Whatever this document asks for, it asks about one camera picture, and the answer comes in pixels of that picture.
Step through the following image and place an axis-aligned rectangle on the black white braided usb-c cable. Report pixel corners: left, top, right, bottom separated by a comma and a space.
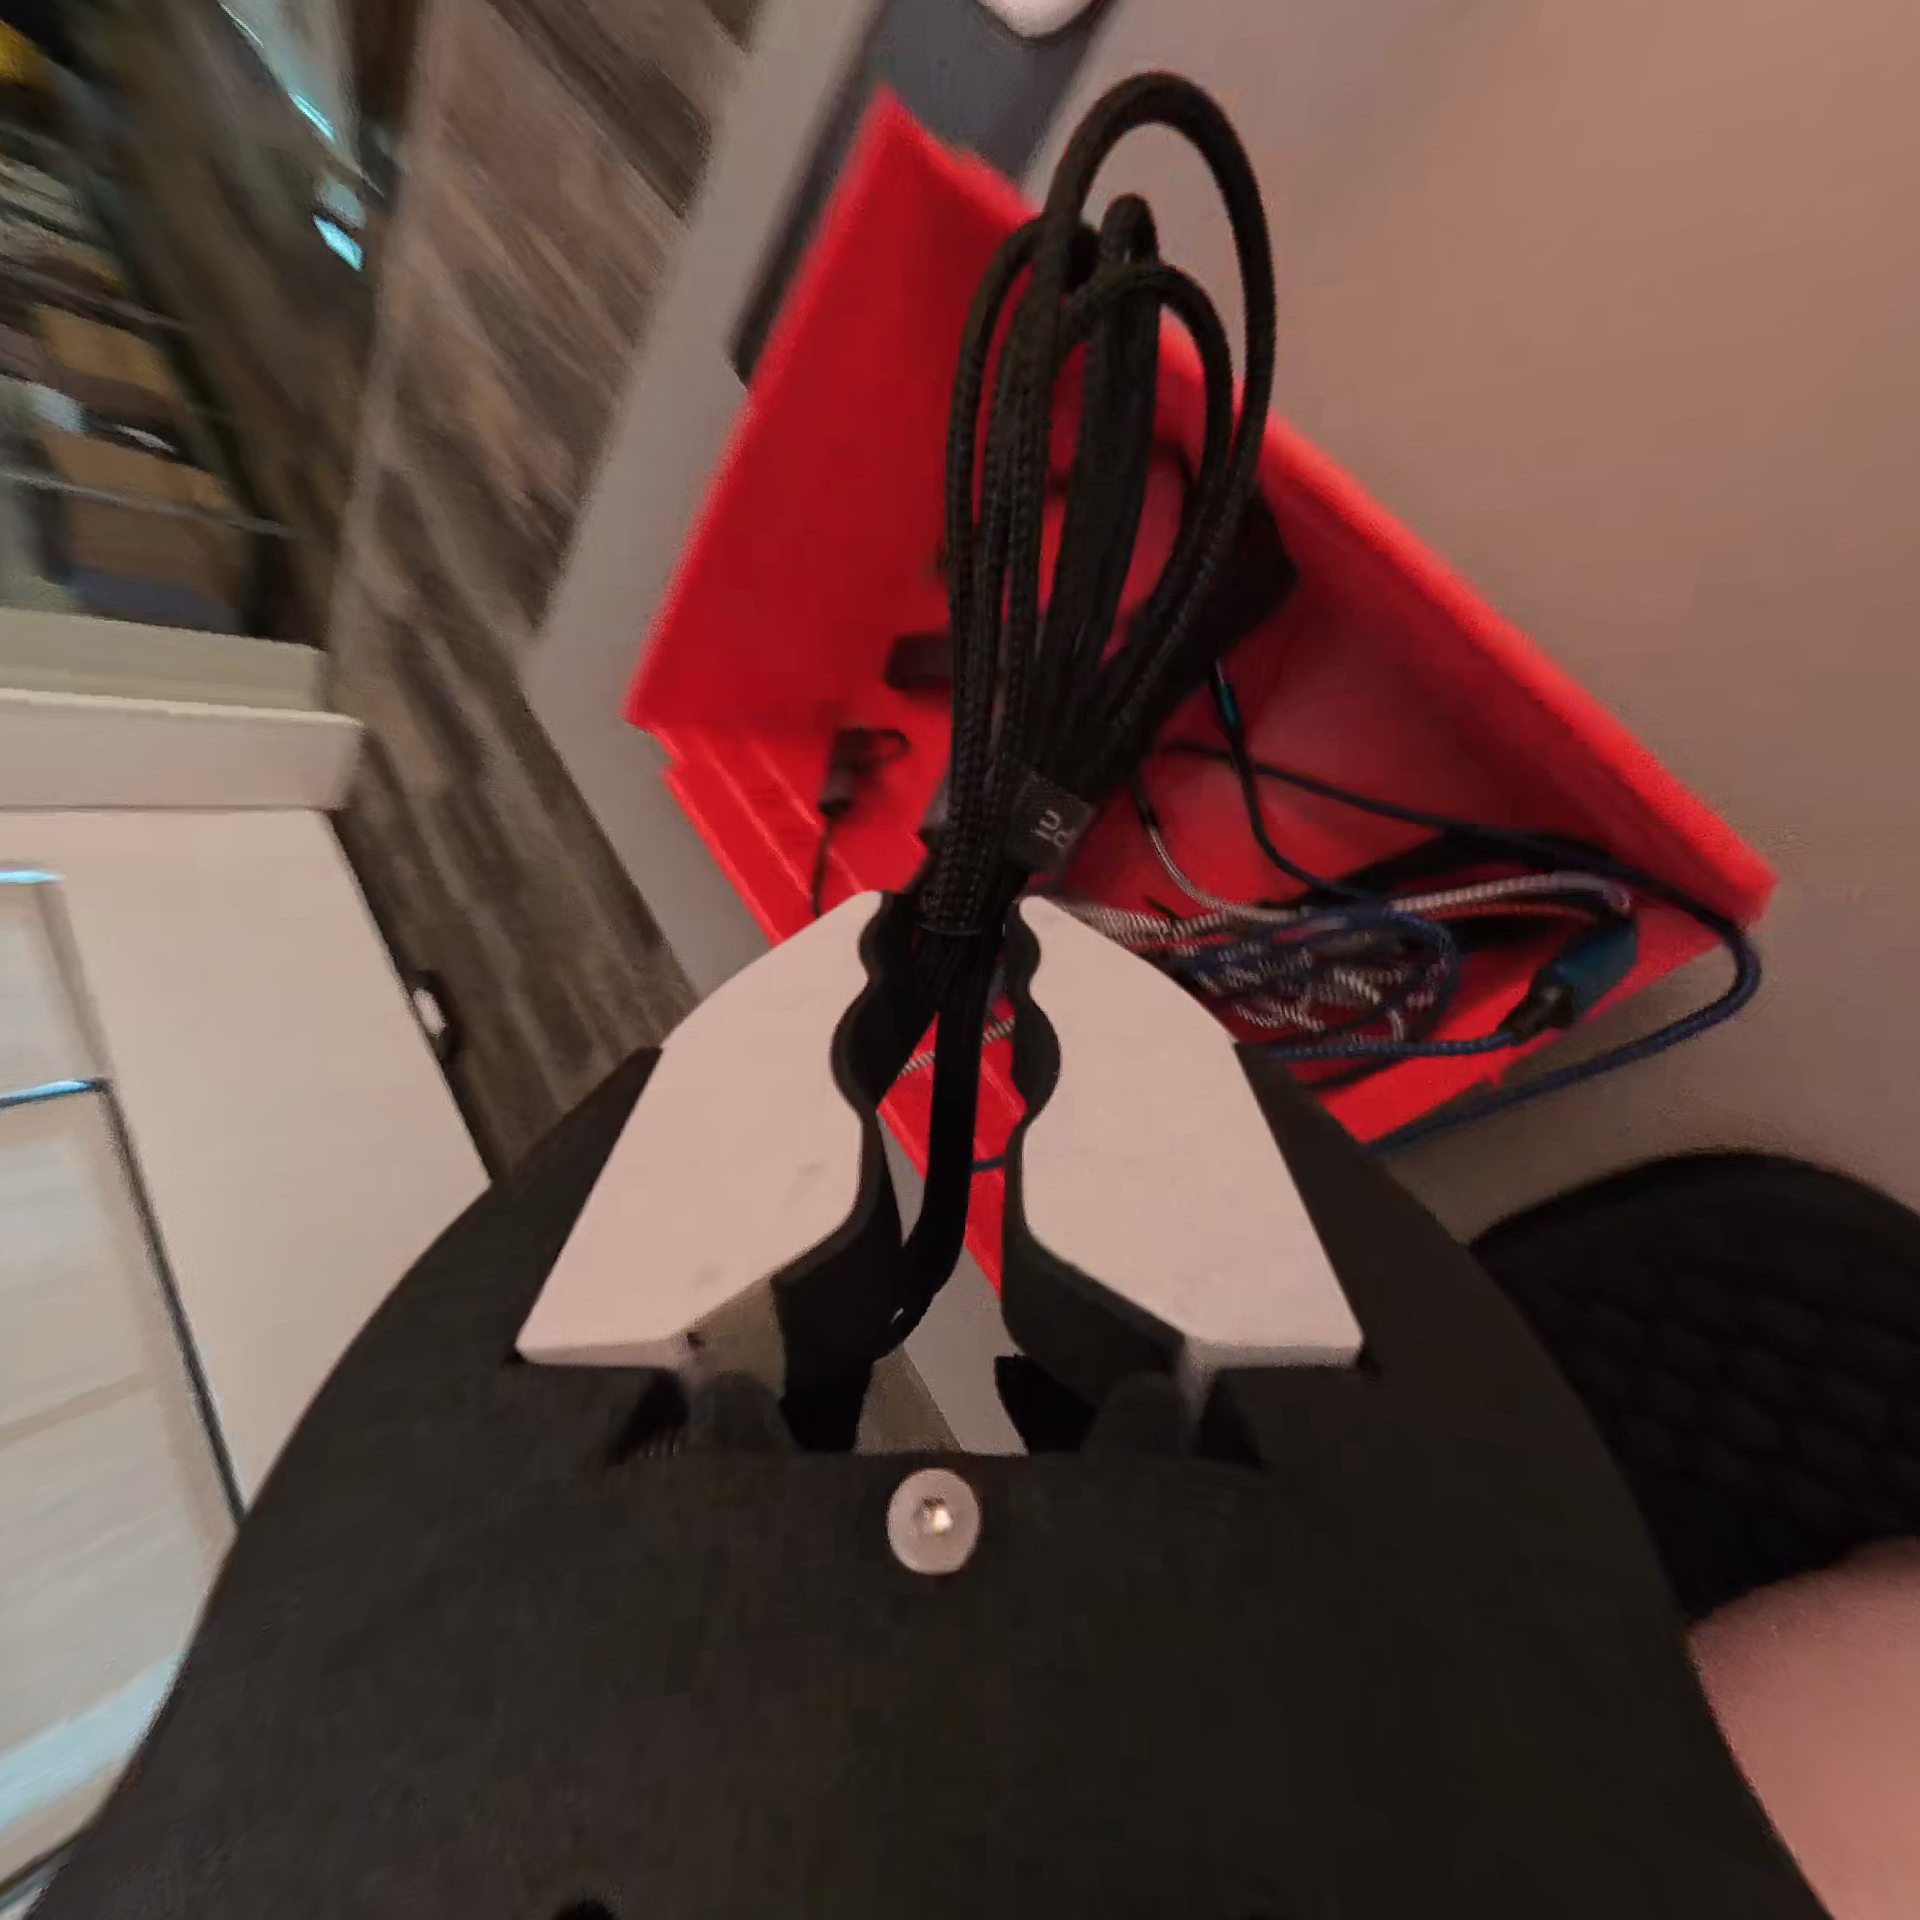
1070, 865, 1639, 1041

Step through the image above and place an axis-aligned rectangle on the person's right forearm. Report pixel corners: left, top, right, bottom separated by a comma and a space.
1684, 1533, 1920, 1920

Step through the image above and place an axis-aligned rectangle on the blue braided cable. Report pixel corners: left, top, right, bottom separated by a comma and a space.
967, 656, 1768, 1175

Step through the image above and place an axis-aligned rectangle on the grey usb hub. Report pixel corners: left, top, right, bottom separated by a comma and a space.
806, 628, 965, 920

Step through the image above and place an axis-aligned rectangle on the person's dark clothing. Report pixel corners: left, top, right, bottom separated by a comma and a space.
1468, 1148, 1920, 1618

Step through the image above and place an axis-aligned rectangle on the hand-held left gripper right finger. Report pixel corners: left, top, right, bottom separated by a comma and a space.
1002, 896, 1369, 1372

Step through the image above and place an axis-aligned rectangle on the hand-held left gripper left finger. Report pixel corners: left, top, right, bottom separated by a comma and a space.
514, 893, 905, 1374

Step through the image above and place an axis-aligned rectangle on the red plastic bin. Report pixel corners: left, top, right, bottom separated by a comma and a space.
618, 83, 1782, 1294

